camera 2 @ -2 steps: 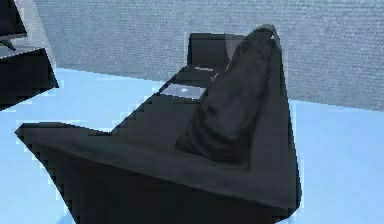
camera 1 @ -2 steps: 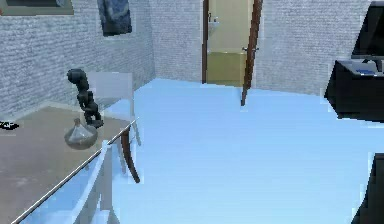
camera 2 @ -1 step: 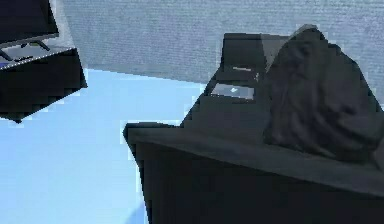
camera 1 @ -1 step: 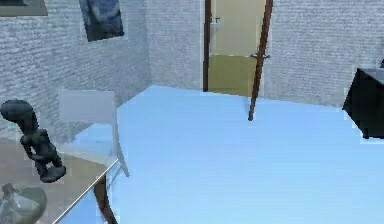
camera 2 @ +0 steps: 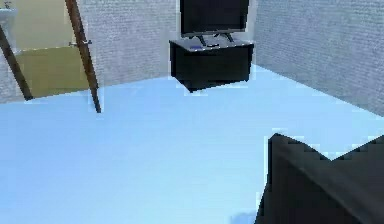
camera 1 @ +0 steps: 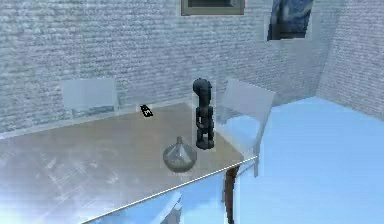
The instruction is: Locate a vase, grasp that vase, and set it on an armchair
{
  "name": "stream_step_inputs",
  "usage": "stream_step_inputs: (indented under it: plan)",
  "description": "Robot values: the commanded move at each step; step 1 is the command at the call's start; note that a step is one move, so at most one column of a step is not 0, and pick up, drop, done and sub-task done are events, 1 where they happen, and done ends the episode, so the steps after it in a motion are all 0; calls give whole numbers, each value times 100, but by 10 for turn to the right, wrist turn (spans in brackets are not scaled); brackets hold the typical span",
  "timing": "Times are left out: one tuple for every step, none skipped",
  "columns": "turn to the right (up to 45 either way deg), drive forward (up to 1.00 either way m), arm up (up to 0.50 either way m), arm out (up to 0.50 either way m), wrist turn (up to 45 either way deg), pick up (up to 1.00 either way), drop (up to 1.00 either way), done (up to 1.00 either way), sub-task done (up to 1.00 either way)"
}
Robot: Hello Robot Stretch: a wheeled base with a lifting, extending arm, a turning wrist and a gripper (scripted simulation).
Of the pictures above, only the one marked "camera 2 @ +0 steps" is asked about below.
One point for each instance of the brown door frame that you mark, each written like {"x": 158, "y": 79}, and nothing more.
{"x": 14, "y": 66}

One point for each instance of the black remote control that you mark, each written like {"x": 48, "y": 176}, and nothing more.
{"x": 212, "y": 44}

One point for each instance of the black television cabinet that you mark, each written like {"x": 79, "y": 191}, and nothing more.
{"x": 210, "y": 65}

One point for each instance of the black television set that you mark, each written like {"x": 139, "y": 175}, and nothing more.
{"x": 213, "y": 15}

